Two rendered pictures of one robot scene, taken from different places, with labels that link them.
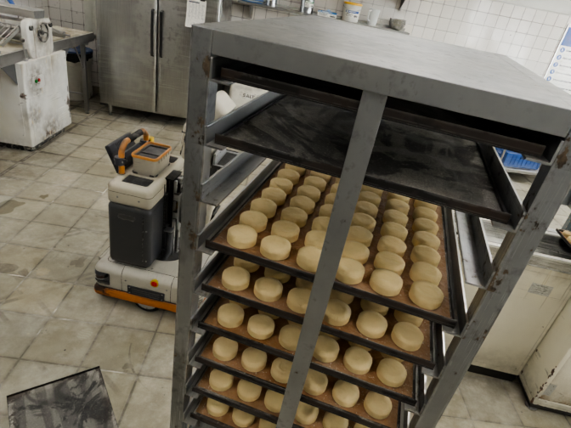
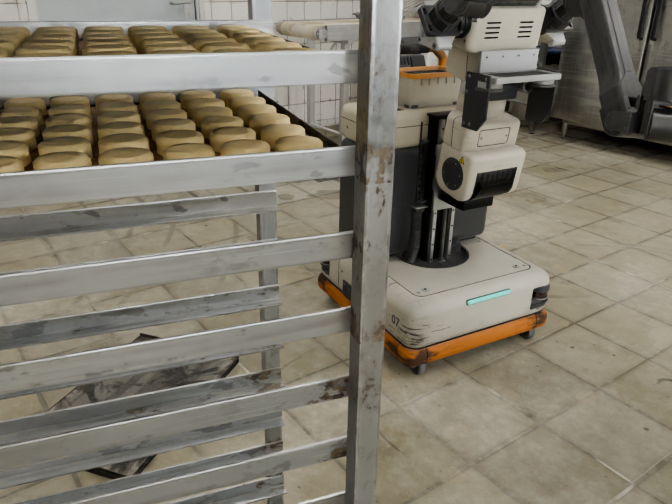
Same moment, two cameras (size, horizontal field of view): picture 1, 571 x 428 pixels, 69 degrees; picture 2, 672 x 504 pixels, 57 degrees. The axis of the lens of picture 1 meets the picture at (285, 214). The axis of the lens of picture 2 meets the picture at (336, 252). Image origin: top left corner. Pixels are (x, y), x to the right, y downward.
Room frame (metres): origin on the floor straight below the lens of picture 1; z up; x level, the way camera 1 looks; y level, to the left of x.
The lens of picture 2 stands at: (0.73, -0.90, 1.22)
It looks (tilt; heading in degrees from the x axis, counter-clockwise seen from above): 24 degrees down; 58
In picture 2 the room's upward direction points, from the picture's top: 1 degrees clockwise
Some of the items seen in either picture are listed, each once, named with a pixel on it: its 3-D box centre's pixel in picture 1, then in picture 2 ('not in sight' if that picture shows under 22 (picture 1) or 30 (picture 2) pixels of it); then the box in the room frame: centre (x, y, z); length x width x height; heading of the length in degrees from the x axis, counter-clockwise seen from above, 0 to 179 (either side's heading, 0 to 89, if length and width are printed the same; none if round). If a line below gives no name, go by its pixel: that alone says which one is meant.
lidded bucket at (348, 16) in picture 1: (351, 12); not in sight; (5.92, -0.33, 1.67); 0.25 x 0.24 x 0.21; 94
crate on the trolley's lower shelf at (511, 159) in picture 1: (515, 156); not in sight; (5.79, -3.01, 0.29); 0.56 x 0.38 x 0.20; 102
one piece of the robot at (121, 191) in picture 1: (155, 202); (422, 166); (2.15, 0.79, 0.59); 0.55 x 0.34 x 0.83; 177
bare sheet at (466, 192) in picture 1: (375, 122); not in sight; (0.81, -0.14, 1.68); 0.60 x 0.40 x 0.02; 169
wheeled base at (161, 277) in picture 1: (166, 262); (428, 280); (2.15, 0.70, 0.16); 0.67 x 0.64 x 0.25; 87
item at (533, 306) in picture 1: (477, 298); not in sight; (2.02, -1.22, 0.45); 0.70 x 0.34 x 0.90; 87
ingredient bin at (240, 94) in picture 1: (249, 100); not in sight; (5.64, 0.78, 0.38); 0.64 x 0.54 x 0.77; 7
